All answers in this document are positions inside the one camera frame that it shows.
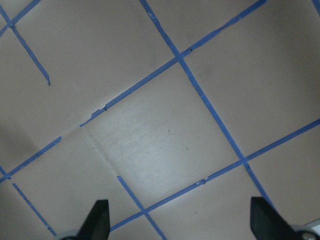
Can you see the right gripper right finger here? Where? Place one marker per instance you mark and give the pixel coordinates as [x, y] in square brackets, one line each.
[266, 223]

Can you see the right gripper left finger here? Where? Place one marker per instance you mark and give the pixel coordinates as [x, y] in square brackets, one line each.
[97, 223]

